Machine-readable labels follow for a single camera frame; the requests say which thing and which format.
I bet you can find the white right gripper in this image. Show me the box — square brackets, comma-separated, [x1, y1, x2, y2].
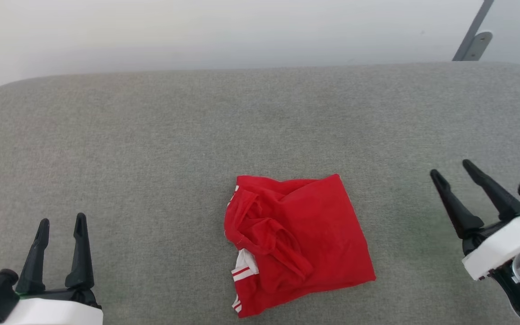
[430, 159, 520, 281]

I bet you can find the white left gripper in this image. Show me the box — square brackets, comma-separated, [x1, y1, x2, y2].
[0, 213, 103, 325]

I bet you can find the red shirt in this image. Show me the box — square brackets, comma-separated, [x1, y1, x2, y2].
[224, 174, 376, 319]

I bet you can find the grey fabric sofa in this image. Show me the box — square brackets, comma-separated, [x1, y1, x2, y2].
[0, 62, 520, 325]

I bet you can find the grey metal pole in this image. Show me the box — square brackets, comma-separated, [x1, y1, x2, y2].
[452, 0, 495, 61]

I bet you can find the pale metal bracket plate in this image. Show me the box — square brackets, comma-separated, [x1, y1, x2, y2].
[462, 31, 493, 61]

